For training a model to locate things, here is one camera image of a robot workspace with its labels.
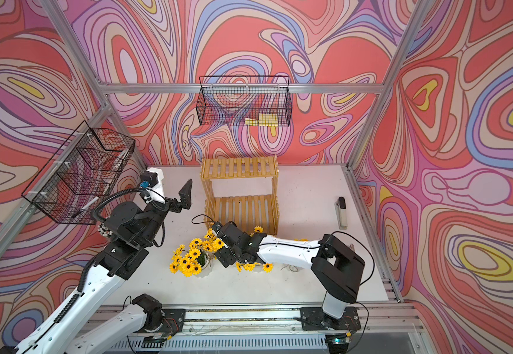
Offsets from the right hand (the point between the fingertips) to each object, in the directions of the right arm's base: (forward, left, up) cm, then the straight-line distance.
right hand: (229, 252), depth 84 cm
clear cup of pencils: (+4, +43, +13) cm, 45 cm away
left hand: (+9, +11, +34) cm, 37 cm away
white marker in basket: (+7, +48, +21) cm, 53 cm away
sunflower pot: (-6, +9, +10) cm, 15 cm away
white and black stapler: (+20, -49, -2) cm, 53 cm away
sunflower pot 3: (-9, -14, +8) cm, 19 cm away
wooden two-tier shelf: (+33, -4, -2) cm, 33 cm away
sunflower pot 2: (0, +5, +8) cm, 10 cm away
